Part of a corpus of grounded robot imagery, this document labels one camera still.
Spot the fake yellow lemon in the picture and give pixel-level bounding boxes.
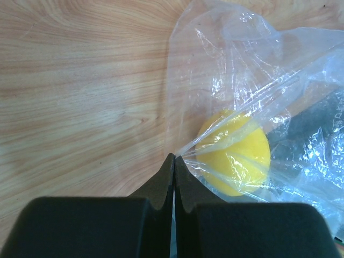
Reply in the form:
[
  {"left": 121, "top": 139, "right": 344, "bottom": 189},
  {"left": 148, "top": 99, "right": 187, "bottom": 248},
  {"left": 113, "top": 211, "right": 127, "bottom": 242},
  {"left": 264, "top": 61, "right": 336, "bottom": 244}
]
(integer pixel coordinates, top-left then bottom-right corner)
[{"left": 195, "top": 113, "right": 271, "bottom": 197}]

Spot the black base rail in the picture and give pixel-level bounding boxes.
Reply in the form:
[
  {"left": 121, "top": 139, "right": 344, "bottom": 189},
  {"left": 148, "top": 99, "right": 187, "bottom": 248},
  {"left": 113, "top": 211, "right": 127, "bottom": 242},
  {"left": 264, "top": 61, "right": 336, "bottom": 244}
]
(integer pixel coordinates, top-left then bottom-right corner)
[{"left": 268, "top": 90, "right": 343, "bottom": 207}]

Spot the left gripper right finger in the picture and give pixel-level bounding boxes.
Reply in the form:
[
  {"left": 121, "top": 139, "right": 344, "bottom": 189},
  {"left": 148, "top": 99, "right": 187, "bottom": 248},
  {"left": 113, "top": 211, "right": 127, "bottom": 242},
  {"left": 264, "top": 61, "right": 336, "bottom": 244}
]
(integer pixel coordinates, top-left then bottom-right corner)
[{"left": 174, "top": 157, "right": 340, "bottom": 257}]

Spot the orange zip top bag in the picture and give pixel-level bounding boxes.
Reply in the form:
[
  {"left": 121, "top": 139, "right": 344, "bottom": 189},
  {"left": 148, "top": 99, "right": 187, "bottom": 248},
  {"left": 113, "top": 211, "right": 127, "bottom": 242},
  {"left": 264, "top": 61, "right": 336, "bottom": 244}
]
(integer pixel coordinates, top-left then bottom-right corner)
[{"left": 166, "top": 1, "right": 343, "bottom": 239}]

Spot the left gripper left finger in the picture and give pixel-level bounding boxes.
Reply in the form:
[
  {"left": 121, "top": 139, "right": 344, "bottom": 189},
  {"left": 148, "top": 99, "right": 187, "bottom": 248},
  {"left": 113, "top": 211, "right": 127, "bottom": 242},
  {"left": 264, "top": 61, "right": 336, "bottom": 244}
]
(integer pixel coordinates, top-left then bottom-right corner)
[{"left": 1, "top": 154, "right": 175, "bottom": 257}]

